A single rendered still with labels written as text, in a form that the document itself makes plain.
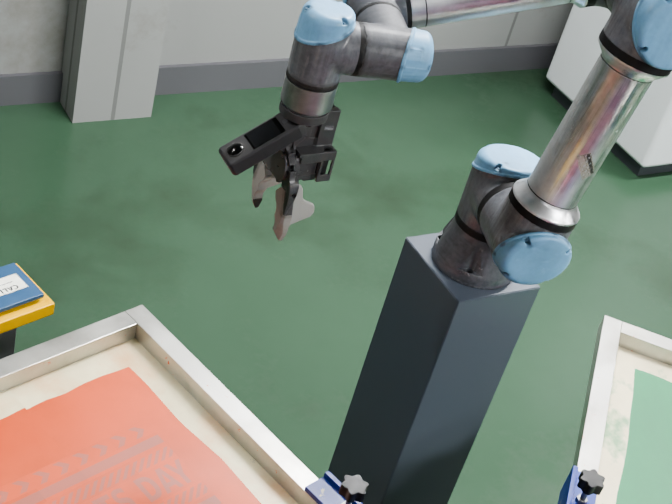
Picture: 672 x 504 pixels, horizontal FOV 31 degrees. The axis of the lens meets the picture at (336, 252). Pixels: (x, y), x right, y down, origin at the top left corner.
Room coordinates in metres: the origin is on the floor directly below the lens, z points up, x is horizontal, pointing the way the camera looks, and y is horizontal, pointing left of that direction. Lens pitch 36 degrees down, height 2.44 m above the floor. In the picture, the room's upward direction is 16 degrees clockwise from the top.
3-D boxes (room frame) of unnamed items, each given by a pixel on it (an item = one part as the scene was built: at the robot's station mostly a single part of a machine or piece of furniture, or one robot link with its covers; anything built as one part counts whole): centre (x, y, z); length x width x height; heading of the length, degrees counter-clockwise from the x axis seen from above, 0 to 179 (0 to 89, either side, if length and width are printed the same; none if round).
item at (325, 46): (1.51, 0.10, 1.66); 0.09 x 0.08 x 0.11; 110
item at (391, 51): (1.56, 0.01, 1.66); 0.11 x 0.11 x 0.08; 20
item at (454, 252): (1.78, -0.24, 1.25); 0.15 x 0.15 x 0.10
